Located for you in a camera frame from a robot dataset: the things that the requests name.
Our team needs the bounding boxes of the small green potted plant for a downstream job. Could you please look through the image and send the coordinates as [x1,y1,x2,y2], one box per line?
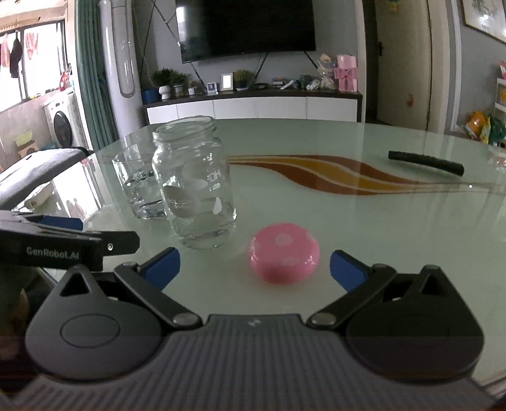
[172,73,189,98]

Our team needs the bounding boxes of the white washing machine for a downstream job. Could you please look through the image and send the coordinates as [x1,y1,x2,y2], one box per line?
[42,92,86,153]

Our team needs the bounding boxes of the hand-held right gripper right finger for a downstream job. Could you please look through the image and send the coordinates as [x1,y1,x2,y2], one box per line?
[306,250,456,329]

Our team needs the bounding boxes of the black foam tube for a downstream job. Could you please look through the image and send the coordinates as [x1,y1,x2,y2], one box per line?
[387,150,466,177]

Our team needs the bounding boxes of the white standing air conditioner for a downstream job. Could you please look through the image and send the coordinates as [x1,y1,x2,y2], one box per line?
[98,0,142,140]

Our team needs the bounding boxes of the black hanging garment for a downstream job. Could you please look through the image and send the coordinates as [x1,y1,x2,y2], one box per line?
[9,37,24,78]

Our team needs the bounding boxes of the plant in dark pot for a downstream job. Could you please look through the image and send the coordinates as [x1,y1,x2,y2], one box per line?
[233,70,254,91]

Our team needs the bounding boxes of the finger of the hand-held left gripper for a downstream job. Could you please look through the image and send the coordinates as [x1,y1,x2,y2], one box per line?
[99,231,141,273]
[0,211,85,234]

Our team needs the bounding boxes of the yellow and green snack bags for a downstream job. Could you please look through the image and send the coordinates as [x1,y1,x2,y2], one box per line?
[464,110,506,145]

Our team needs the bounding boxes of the white television cabinet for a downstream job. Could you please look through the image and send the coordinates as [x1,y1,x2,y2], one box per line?
[142,90,363,126]

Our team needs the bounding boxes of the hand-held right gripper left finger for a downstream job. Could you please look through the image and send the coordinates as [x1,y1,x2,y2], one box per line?
[59,248,203,329]

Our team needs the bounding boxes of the white snack shelf rack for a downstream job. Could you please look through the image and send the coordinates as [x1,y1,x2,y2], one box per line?
[494,61,506,116]

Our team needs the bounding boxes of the framed ink painting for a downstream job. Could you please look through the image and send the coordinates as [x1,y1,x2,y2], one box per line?
[460,0,506,34]

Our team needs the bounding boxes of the white room door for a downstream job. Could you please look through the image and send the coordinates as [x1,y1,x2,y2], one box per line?
[375,0,432,132]

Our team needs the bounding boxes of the dark grey chair back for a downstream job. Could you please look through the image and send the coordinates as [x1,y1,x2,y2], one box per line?
[0,147,89,208]

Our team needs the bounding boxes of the clear wrapped bouquet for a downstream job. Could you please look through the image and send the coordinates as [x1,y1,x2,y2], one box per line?
[318,53,337,90]

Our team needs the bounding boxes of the clear glass bottle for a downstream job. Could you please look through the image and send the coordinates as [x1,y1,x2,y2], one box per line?
[151,116,238,251]

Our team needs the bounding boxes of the pink gift box with bow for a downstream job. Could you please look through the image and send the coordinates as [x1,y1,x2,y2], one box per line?
[334,54,359,93]

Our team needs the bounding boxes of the black wall television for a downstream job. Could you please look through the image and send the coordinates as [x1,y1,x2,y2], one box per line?
[175,0,317,64]

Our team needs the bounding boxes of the pink dotted bottle cap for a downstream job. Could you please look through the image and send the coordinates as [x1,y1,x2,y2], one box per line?
[249,223,319,285]

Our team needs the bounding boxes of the green curtain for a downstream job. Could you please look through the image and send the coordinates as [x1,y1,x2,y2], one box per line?
[75,0,120,153]

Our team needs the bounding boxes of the green plant in white pot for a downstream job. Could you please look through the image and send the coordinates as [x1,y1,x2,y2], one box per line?
[152,68,175,101]

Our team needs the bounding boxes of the clear glass cup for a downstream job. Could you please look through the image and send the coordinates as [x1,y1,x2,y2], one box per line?
[112,144,170,220]

